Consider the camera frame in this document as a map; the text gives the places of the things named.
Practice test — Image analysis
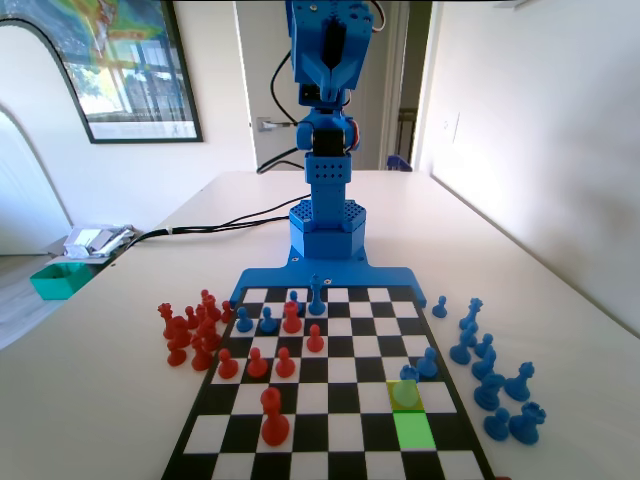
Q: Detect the blue chess king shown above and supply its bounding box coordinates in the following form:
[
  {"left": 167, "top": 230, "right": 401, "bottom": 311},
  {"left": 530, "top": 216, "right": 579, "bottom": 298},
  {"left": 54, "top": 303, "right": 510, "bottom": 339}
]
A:
[{"left": 307, "top": 273, "right": 326, "bottom": 316}]

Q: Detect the red piece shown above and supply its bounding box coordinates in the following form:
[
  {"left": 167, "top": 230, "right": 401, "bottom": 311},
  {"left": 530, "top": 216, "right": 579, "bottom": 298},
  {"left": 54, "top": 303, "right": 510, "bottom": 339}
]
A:
[{"left": 282, "top": 301, "right": 303, "bottom": 335}]

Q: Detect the red chess queen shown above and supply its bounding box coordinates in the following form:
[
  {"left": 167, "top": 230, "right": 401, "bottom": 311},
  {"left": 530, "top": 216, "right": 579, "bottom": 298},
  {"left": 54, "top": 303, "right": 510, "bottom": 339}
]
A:
[{"left": 157, "top": 302, "right": 192, "bottom": 349}]

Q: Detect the red chess king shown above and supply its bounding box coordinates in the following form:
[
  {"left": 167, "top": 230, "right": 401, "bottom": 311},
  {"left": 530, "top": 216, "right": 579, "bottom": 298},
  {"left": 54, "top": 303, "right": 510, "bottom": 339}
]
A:
[{"left": 260, "top": 387, "right": 291, "bottom": 447}]

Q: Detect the blue chess rook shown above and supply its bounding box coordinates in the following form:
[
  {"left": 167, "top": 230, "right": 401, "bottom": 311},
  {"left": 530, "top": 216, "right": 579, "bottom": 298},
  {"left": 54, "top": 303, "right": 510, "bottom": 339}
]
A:
[{"left": 508, "top": 401, "right": 547, "bottom": 445}]

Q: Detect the white door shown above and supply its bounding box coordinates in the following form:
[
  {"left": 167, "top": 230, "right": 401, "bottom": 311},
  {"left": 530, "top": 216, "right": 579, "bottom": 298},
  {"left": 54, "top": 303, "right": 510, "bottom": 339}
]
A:
[{"left": 235, "top": 0, "right": 401, "bottom": 172}]

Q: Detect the black framed poster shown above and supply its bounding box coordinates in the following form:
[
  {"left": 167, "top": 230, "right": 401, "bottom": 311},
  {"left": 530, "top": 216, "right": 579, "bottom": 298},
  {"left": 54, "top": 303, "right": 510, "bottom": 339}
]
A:
[{"left": 49, "top": 0, "right": 205, "bottom": 145}]

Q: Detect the white arched panel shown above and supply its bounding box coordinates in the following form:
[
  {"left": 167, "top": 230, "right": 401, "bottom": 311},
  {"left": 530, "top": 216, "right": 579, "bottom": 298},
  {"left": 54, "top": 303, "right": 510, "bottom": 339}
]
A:
[{"left": 0, "top": 17, "right": 96, "bottom": 256}]

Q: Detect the green plastic bin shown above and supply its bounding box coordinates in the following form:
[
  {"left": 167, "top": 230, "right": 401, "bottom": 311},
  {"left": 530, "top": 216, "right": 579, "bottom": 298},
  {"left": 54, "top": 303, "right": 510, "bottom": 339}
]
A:
[{"left": 29, "top": 263, "right": 94, "bottom": 301}]

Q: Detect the black white chessboard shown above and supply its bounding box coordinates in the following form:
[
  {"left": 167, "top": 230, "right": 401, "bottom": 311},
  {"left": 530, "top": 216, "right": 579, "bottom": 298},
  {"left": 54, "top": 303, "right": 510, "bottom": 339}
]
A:
[{"left": 159, "top": 284, "right": 496, "bottom": 480}]

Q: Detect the thin black cable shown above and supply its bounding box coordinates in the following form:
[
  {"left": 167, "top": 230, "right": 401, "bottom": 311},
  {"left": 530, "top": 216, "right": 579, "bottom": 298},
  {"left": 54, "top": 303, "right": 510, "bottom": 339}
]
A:
[{"left": 256, "top": 147, "right": 307, "bottom": 175}]

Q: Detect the black power cable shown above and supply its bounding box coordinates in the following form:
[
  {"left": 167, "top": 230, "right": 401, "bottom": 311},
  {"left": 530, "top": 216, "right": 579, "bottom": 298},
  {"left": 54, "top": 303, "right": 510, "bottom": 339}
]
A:
[
  {"left": 130, "top": 197, "right": 301, "bottom": 244},
  {"left": 130, "top": 214, "right": 292, "bottom": 246}
]

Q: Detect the blue base plate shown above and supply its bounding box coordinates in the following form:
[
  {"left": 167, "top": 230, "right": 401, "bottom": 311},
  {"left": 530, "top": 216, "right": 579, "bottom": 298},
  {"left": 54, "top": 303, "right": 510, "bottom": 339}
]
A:
[{"left": 234, "top": 248, "right": 426, "bottom": 307}]

